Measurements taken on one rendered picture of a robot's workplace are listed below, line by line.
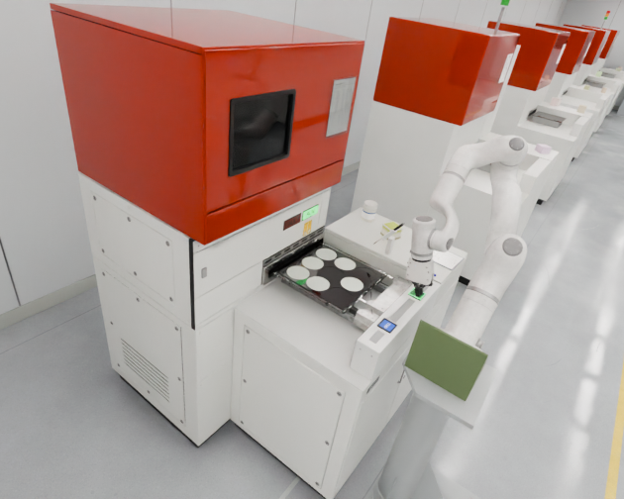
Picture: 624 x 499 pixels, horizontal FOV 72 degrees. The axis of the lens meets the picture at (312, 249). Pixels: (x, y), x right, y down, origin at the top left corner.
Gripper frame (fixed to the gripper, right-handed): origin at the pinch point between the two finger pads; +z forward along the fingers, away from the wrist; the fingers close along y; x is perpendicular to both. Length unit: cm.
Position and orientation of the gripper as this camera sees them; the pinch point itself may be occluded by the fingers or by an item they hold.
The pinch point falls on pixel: (419, 291)
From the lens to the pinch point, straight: 181.1
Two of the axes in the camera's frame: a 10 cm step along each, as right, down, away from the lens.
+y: 8.0, 2.2, -5.5
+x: 5.9, -3.7, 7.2
